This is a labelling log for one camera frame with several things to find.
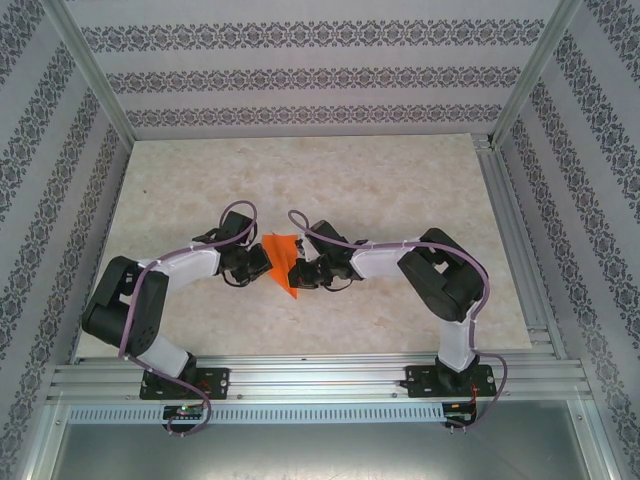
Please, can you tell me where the grey metal sheet panel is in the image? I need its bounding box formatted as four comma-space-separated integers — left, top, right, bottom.
19, 399, 621, 480

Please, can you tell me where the long aluminium mounting rail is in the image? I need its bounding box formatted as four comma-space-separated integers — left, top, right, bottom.
47, 352, 591, 401

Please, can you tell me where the slotted grey cable duct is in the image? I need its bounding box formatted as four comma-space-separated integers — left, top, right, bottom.
67, 403, 446, 425

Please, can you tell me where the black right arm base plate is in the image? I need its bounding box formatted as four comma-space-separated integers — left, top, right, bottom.
403, 363, 496, 400

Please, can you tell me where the aluminium frame post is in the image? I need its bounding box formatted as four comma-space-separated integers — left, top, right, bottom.
44, 0, 136, 144
492, 0, 584, 146

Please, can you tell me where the orange paper sheet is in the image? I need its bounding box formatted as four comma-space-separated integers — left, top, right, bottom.
262, 232, 304, 301

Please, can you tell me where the aluminium side rail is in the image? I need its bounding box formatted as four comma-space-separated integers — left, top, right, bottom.
472, 134, 569, 359

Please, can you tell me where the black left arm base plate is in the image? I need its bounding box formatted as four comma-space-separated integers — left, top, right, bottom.
139, 367, 231, 401

